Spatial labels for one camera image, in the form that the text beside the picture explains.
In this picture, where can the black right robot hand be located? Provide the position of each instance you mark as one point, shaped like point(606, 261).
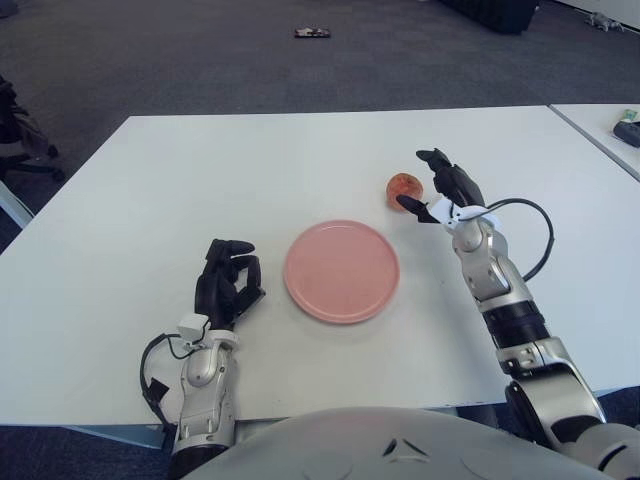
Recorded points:
point(460, 185)

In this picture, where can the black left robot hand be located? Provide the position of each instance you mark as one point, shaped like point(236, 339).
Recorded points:
point(220, 295)

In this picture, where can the red apple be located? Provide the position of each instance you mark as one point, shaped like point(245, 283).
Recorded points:
point(405, 186)

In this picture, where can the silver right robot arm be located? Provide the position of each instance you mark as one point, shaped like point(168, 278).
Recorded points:
point(500, 280)

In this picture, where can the pink round plate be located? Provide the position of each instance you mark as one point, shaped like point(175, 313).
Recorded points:
point(342, 272)

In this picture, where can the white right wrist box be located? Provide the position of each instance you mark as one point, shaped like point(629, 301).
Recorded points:
point(442, 212)

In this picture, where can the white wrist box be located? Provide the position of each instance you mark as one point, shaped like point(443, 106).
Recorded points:
point(190, 326)
point(442, 212)

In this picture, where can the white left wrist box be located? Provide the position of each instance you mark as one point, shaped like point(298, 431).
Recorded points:
point(190, 326)

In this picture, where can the black box furniture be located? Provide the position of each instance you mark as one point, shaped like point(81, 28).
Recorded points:
point(490, 15)

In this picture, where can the black handheld device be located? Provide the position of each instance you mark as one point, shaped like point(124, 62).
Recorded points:
point(629, 134)

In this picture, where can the green white package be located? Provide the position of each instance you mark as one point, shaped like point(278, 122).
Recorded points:
point(631, 116)

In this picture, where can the grey robot torso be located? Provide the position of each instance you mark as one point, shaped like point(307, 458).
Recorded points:
point(350, 450)

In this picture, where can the dark flat object on floor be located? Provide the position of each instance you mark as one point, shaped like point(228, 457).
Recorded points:
point(312, 33)

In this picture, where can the small grey floor object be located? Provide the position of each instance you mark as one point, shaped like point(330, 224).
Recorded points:
point(602, 21)

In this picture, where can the white furniture edge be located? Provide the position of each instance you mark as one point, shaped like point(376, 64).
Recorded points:
point(15, 202)

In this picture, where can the black office chair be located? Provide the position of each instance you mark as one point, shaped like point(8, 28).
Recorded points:
point(20, 125)

